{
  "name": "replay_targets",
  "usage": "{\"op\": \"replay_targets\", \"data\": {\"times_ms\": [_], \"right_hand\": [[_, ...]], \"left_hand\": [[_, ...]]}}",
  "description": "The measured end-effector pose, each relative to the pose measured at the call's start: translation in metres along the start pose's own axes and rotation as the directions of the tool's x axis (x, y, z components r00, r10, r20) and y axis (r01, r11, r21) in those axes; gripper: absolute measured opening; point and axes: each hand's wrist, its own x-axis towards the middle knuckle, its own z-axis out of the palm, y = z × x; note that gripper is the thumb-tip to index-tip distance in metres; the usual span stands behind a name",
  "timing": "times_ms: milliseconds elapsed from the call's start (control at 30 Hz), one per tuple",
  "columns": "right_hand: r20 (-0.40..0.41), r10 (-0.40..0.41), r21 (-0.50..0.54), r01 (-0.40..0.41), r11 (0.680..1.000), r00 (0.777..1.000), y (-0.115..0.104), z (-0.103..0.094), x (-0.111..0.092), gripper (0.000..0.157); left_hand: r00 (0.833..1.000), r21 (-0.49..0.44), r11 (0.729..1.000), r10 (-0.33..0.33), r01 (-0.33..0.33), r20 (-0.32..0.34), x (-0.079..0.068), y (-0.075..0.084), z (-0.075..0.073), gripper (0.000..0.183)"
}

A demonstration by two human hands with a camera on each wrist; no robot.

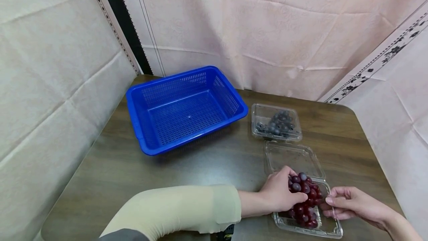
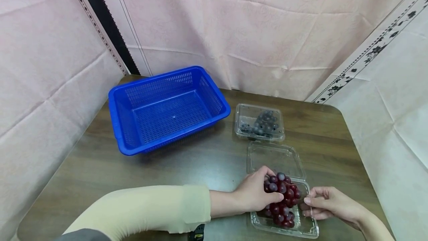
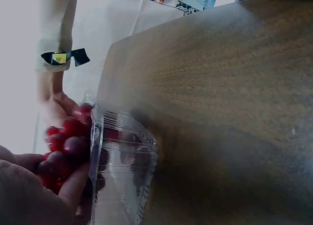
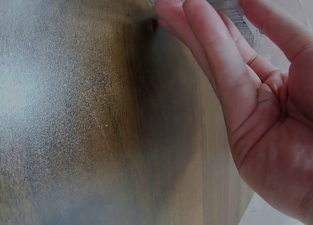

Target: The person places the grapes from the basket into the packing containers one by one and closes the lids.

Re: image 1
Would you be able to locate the clear plastic punnet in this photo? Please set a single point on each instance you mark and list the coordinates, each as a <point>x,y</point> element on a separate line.
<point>262,112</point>

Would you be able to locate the bunch of red grapes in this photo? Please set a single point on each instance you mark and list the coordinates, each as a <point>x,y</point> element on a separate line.
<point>309,192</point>

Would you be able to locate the person's left forearm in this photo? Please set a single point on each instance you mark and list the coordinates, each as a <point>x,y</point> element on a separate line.
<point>180,211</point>

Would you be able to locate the person's right forearm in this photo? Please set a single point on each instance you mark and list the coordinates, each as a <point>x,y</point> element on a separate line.
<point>403,228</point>

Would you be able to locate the person's right hand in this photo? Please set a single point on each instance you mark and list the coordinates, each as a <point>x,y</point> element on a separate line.
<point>357,204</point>

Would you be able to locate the clear plastic clamshell box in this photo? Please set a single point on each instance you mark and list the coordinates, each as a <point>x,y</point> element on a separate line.
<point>294,157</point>

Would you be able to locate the person's left fingers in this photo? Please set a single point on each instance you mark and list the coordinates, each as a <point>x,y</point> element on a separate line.
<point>286,171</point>

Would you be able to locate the person's left hand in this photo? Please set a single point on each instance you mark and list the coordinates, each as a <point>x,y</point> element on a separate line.
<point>276,194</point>

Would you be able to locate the blue plastic perforated basket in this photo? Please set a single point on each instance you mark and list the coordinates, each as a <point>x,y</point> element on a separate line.
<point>187,116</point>

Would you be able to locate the person's left thumb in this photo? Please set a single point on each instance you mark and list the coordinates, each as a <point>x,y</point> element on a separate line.
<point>298,197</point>

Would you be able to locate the person's right fingers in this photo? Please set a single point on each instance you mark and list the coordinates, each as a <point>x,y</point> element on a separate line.
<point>336,202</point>

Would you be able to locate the bunch of dark blue grapes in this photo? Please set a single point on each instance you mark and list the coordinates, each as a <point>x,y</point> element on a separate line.
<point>280,124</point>

